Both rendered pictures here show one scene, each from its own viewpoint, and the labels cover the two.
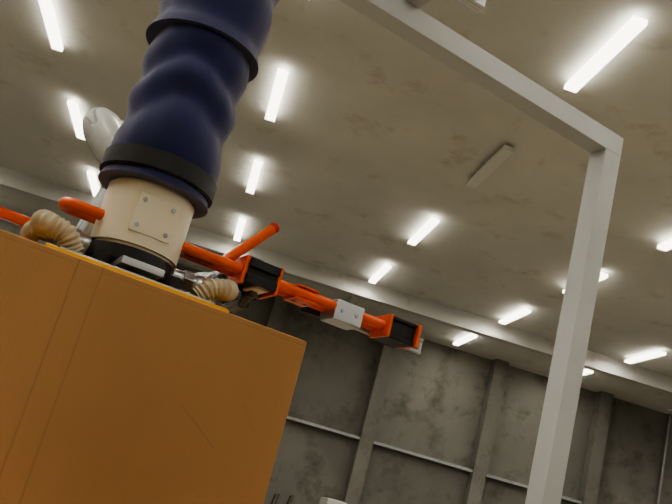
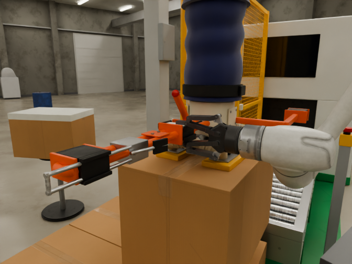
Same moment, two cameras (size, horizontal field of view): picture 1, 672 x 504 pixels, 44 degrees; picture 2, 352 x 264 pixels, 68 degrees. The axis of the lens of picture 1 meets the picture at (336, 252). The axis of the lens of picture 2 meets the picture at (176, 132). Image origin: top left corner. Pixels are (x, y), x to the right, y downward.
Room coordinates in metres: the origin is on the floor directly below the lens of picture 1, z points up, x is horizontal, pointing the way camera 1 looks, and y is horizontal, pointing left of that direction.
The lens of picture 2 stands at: (2.31, -0.28, 1.38)
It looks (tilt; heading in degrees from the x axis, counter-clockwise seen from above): 13 degrees down; 147
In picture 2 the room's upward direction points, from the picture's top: straight up
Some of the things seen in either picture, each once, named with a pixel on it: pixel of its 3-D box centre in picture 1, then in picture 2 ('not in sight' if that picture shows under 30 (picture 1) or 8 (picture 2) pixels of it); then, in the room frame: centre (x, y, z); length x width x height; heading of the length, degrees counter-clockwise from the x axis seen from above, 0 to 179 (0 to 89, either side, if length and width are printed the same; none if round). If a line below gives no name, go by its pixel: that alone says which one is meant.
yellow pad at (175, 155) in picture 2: (135, 277); (189, 142); (1.46, 0.33, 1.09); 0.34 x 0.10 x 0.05; 115
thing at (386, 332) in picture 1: (395, 331); (80, 162); (1.79, -0.17, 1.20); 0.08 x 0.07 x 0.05; 115
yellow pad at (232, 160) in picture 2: not in sight; (233, 149); (1.63, 0.41, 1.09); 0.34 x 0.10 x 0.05; 115
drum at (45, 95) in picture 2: not in sight; (43, 105); (-6.39, 0.62, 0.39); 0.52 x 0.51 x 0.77; 7
